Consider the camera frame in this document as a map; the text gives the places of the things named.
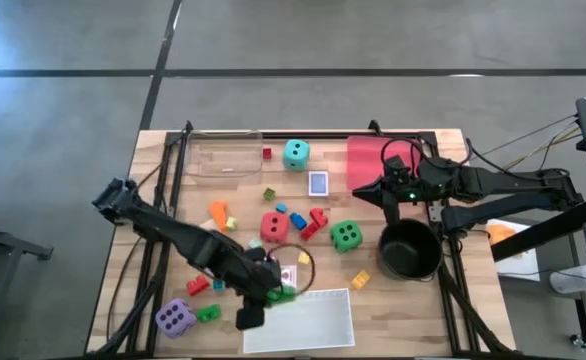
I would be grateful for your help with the white mesh basket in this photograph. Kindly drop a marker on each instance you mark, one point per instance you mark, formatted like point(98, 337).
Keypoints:
point(313, 320)

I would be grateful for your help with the small mint brick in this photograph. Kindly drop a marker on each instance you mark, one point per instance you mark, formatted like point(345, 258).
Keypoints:
point(255, 243)

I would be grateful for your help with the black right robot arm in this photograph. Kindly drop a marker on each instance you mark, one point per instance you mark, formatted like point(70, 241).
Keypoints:
point(498, 182)

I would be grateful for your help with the small teal brick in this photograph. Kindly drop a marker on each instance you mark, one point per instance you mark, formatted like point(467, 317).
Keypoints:
point(218, 285)

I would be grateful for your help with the small light green brick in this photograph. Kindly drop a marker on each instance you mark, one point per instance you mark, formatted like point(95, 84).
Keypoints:
point(231, 223)

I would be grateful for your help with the tall blue block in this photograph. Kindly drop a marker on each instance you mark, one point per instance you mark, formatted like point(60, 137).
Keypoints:
point(298, 221)

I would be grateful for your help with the teal foam die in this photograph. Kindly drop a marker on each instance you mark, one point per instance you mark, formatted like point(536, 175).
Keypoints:
point(295, 161)

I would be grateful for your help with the small olive green brick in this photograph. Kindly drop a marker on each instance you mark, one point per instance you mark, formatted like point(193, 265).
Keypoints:
point(269, 194)

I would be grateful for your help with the caster wheel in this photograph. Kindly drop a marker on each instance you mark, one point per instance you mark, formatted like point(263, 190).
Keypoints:
point(579, 341)

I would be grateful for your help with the black stand beam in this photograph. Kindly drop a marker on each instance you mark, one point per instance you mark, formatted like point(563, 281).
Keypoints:
point(548, 229)

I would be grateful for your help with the orange large block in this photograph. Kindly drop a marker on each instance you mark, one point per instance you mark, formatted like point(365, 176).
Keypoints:
point(219, 212)

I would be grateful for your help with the yellow two-stud brick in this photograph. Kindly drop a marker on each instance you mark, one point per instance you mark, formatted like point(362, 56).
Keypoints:
point(360, 280)

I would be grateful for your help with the black metal cart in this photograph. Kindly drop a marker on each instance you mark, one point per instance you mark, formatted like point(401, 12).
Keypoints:
point(18, 245)

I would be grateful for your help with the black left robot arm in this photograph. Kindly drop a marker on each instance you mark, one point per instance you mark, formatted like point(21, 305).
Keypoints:
point(173, 232)

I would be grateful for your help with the purple foam die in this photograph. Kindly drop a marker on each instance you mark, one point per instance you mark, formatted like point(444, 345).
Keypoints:
point(177, 332)

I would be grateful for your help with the red large stud block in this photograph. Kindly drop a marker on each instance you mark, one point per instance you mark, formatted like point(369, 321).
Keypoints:
point(198, 285)
point(318, 216)

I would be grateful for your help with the clear plastic tray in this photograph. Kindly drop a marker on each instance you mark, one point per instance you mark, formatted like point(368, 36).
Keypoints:
point(223, 155)

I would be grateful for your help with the orange object on paper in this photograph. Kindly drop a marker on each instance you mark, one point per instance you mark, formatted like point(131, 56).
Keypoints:
point(502, 233)

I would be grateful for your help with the white crumpled bag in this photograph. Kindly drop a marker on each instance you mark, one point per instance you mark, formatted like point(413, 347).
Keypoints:
point(570, 282)

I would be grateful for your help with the small blue brick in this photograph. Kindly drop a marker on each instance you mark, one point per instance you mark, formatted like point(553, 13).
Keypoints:
point(281, 208)

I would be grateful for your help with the black cooking pot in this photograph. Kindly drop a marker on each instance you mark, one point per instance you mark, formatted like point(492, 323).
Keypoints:
point(408, 250)

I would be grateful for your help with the grey mounting plate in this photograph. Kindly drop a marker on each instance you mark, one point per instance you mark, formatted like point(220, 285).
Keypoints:
point(435, 213)

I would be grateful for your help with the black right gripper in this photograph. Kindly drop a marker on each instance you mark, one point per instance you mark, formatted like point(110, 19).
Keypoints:
point(407, 192)

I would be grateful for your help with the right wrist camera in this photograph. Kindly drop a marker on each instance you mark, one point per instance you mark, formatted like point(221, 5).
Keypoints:
point(398, 167)

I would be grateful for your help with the red foam die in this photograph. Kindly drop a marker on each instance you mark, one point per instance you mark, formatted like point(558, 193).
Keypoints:
point(274, 235)

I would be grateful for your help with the red two-stud brick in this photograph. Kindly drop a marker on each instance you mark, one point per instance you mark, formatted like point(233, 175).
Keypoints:
point(309, 232)

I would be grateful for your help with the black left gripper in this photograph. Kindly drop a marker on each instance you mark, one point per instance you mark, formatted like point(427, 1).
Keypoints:
point(263, 280)

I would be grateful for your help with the small dark red brick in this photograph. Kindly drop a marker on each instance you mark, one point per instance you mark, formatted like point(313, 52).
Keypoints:
point(267, 153)

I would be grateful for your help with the white paper sheet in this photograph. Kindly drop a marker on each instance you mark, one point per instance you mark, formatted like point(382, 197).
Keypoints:
point(523, 265)

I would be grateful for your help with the blue playing card deck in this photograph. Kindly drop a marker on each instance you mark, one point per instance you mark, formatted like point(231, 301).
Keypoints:
point(318, 183)

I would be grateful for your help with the green foam die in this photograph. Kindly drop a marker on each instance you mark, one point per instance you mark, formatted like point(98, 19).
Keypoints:
point(346, 235)

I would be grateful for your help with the pink plastic bin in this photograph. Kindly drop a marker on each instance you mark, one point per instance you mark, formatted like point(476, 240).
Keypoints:
point(365, 160)

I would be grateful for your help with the small yellow brick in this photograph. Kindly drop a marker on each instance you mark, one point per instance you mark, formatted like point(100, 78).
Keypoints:
point(304, 258)

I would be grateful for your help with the long green brick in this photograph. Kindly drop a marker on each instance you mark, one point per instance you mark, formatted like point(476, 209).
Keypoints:
point(283, 296)

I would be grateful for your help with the green large stud block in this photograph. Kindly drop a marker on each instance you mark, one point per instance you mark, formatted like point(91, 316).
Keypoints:
point(208, 313)

